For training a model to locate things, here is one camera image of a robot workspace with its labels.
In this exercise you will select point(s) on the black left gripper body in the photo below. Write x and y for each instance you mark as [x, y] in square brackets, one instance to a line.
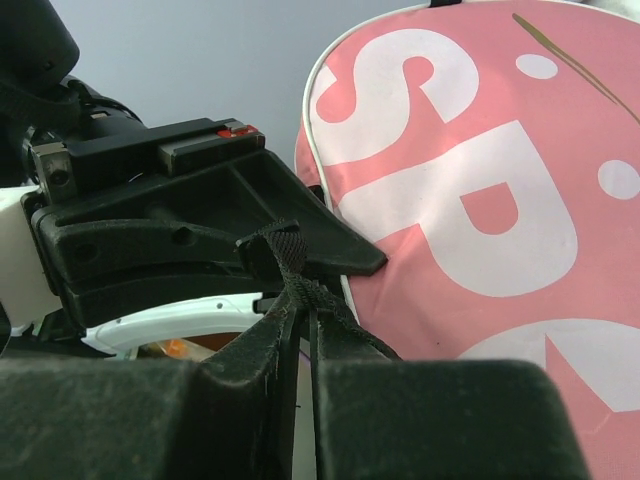
[120, 150]

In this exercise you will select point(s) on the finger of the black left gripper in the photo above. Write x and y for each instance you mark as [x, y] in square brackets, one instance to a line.
[196, 219]
[98, 300]

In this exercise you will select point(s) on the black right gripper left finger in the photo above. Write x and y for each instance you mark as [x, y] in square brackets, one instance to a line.
[230, 416]

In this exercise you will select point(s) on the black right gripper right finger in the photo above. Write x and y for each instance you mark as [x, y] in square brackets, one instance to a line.
[379, 417]

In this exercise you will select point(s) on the pink racket bag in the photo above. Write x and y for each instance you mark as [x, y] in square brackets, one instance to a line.
[491, 150]

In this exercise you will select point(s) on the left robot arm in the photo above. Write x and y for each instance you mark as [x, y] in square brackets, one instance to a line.
[40, 95]

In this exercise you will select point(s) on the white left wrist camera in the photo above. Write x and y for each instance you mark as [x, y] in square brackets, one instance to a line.
[25, 293]

